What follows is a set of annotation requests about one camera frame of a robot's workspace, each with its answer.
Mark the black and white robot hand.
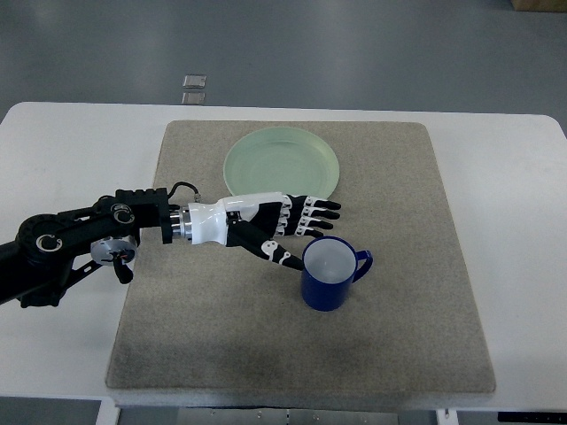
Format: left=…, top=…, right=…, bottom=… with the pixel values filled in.
left=185, top=192, right=341, bottom=271

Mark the blue mug white inside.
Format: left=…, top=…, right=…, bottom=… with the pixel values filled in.
left=300, top=236, right=374, bottom=312

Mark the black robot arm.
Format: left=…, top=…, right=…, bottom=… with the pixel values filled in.
left=1, top=188, right=191, bottom=308

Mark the pale green plate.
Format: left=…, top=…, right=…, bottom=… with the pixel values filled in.
left=223, top=127, right=340, bottom=198

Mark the upper metal floor plate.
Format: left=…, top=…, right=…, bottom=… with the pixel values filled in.
left=183, top=74, right=206, bottom=89

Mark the beige felt mat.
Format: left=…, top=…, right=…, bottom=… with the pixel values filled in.
left=106, top=121, right=495, bottom=409

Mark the grey metal base panel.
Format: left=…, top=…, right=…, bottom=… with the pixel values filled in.
left=176, top=407, right=399, bottom=425

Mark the cardboard box corner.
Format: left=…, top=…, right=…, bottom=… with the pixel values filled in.
left=511, top=0, right=567, bottom=12

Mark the black label strip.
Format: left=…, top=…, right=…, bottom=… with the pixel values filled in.
left=497, top=412, right=567, bottom=424

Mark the white table frame leg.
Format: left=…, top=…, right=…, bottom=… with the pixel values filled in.
left=95, top=398, right=120, bottom=425

